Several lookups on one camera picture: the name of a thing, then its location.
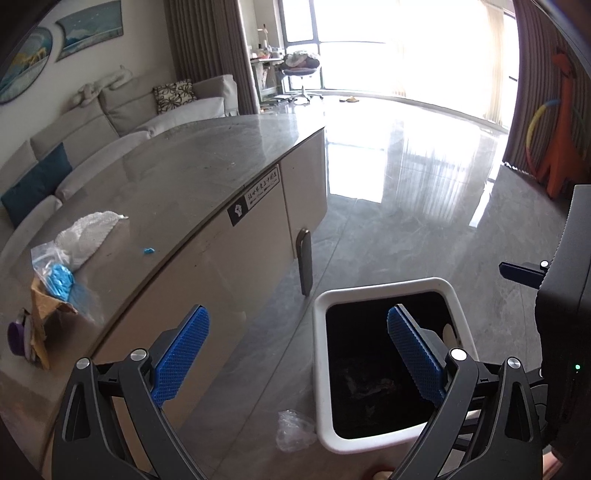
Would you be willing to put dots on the rounded blue wall painting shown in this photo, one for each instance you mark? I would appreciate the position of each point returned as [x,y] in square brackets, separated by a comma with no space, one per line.
[23,64]

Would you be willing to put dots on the pile of clothes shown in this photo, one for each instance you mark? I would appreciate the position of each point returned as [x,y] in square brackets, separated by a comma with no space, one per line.
[300,60]

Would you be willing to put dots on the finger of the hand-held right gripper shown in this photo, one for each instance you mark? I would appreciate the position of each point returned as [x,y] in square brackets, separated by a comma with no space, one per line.
[519,273]

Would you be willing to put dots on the beige table with grey top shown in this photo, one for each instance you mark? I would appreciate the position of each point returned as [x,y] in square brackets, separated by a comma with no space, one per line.
[258,258]

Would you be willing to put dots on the white plush toy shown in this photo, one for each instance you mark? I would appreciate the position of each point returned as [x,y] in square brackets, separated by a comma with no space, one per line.
[94,90]

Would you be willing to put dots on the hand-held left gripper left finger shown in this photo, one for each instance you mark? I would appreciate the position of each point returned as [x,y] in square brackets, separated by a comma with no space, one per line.
[180,355]

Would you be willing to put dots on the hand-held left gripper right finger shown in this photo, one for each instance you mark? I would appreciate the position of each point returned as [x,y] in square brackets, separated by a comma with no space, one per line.
[415,355]

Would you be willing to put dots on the pair of slippers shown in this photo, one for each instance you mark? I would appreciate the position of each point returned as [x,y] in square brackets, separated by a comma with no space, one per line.
[350,99]

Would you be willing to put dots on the teal pillow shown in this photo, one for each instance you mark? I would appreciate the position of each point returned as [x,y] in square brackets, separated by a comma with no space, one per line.
[37,184]

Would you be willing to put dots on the clear zip bag blue pieces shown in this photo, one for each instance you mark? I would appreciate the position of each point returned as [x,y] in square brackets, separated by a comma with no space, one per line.
[57,279]

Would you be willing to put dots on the blue wave wall painting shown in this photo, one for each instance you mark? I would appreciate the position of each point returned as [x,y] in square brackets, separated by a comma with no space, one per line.
[90,27]

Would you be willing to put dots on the white plastic trash bin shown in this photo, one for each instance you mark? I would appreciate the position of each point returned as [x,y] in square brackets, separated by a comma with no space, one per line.
[351,288]

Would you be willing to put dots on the white rectangular label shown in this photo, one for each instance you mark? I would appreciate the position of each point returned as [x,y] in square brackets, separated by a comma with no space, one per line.
[264,183]

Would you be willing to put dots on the swivel office chair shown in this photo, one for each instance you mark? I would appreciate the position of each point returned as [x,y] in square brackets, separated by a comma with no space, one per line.
[300,74]

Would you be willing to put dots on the colourful hula hoop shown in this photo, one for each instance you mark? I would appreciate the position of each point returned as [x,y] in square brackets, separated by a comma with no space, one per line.
[531,134]

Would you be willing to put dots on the black floral patterned pillow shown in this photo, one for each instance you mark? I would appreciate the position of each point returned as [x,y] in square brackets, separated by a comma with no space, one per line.
[174,96]

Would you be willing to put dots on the brown cardboard piece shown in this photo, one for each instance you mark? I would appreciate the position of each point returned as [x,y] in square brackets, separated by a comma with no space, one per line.
[44,304]

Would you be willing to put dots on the purple tape roll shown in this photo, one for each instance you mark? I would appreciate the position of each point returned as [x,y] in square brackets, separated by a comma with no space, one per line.
[16,334]

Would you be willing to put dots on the white mesh cloth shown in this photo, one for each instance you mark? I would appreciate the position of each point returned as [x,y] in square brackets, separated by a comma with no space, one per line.
[87,230]

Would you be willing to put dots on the orange giraffe toy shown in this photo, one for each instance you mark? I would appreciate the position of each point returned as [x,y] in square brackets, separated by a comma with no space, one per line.
[565,138]

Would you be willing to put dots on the crumpled clear plastic wrap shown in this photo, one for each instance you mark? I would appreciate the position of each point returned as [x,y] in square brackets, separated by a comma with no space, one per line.
[295,429]

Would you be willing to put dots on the white desk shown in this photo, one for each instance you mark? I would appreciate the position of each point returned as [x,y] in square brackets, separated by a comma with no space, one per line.
[265,69]

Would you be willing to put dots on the black square sticker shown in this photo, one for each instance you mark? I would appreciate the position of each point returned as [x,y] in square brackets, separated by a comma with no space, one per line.
[240,213]

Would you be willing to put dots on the beige sectional sofa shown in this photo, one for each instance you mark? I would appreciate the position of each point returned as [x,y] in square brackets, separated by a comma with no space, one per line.
[92,124]

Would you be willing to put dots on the sheer white curtain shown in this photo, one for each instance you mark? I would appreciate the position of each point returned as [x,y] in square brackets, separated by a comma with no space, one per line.
[494,69]

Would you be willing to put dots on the brown pleated curtain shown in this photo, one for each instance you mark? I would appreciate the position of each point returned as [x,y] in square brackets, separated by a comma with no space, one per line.
[207,41]
[531,69]

